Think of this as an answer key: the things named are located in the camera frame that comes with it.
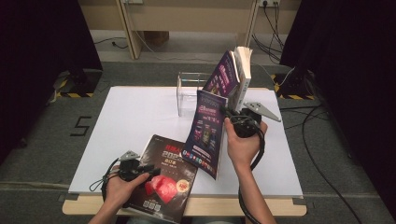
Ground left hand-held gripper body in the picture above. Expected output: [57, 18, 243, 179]
[118, 149, 144, 182]

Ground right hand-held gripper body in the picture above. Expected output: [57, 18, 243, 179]
[232, 102, 282, 138]

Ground dark red cover magazine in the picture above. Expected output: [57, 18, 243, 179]
[124, 133, 199, 224]

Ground white picture-grid cover book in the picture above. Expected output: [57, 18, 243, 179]
[230, 46, 253, 112]

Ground clear acrylic book organizer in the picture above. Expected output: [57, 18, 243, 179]
[176, 72, 213, 118]

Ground person's left hand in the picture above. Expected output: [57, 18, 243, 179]
[106, 173, 150, 210]

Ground person's right hand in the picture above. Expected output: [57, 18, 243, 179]
[224, 118, 269, 171]

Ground white board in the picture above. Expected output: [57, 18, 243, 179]
[68, 86, 304, 198]

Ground black stand base striped tape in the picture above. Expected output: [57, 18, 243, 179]
[270, 73, 317, 101]
[55, 68, 104, 99]

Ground wooden desk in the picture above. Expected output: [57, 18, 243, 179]
[115, 0, 261, 62]

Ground black curtain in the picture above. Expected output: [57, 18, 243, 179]
[279, 0, 396, 216]
[0, 0, 105, 164]

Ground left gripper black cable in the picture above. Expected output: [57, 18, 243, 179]
[89, 158, 121, 202]

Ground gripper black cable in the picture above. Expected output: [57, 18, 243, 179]
[89, 158, 121, 202]
[237, 129, 266, 224]

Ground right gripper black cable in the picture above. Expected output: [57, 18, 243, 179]
[237, 129, 266, 224]

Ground long black floor cables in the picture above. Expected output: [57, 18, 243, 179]
[279, 104, 363, 224]

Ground bundle of black wall cables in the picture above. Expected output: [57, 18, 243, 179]
[251, 1, 286, 63]

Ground short black floor cable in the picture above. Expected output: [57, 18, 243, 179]
[94, 36, 129, 50]

